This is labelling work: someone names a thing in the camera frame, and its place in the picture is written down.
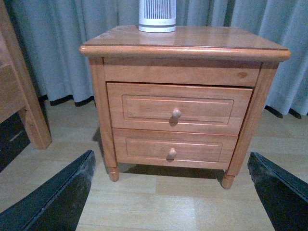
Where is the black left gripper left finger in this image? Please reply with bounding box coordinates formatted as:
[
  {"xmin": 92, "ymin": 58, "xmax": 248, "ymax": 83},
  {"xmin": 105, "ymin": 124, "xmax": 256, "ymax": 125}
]
[{"xmin": 0, "ymin": 150, "xmax": 96, "ymax": 231}]

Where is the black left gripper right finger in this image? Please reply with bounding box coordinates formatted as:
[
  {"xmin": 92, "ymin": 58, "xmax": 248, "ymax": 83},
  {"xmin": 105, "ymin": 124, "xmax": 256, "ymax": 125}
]
[{"xmin": 247, "ymin": 152, "xmax": 308, "ymax": 231}]

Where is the wooden drawer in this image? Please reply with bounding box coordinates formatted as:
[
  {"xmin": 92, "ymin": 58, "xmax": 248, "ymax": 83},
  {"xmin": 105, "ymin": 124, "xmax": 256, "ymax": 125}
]
[
  {"xmin": 113, "ymin": 128, "xmax": 238, "ymax": 170},
  {"xmin": 107, "ymin": 83, "xmax": 252, "ymax": 135}
]

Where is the wooden nightstand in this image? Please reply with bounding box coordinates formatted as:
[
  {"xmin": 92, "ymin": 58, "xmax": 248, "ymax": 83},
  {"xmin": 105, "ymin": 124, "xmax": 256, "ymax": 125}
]
[{"xmin": 79, "ymin": 26, "xmax": 291, "ymax": 189}]

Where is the grey curtain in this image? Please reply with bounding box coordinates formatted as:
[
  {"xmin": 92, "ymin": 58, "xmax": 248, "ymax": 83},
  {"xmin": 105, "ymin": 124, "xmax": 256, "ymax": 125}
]
[{"xmin": 5, "ymin": 0, "xmax": 308, "ymax": 115}]

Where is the white cylindrical air purifier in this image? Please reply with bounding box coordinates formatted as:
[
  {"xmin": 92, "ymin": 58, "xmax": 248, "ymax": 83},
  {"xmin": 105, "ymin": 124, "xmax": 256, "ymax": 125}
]
[{"xmin": 138, "ymin": 0, "xmax": 176, "ymax": 33}]

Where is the wooden bed frame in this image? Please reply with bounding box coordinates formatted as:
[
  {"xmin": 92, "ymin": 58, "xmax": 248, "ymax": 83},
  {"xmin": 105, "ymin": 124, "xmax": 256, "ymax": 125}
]
[{"xmin": 0, "ymin": 1, "xmax": 52, "ymax": 149}]

